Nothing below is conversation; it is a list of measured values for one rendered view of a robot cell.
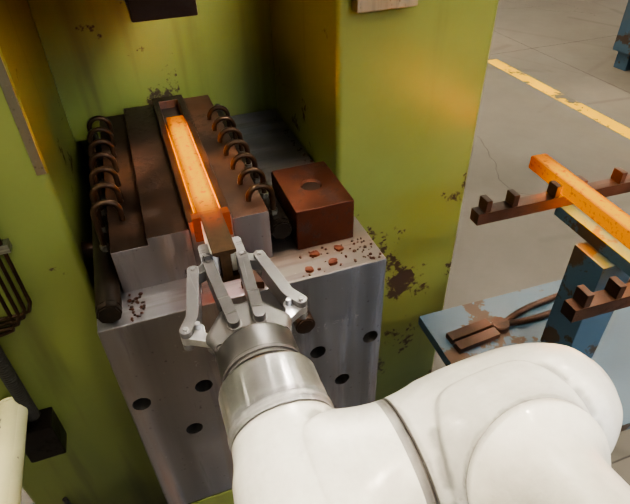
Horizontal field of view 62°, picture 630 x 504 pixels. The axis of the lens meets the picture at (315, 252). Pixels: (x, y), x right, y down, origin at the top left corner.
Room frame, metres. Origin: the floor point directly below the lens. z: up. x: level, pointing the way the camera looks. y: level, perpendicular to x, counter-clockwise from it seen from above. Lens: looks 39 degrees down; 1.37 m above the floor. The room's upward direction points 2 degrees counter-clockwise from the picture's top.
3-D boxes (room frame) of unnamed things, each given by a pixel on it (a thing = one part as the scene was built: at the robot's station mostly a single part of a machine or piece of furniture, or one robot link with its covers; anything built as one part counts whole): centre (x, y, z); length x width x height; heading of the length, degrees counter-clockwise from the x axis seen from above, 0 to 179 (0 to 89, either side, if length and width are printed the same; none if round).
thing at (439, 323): (0.58, -0.42, 0.67); 0.40 x 0.30 x 0.02; 107
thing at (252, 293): (0.41, 0.07, 0.99); 0.11 x 0.01 x 0.04; 14
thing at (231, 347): (0.34, 0.06, 0.99); 0.09 x 0.08 x 0.07; 19
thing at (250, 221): (0.73, 0.22, 0.96); 0.42 x 0.20 x 0.09; 19
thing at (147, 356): (0.76, 0.17, 0.69); 0.56 x 0.38 x 0.45; 19
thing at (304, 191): (0.64, 0.00, 0.95); 0.12 x 0.09 x 0.07; 19
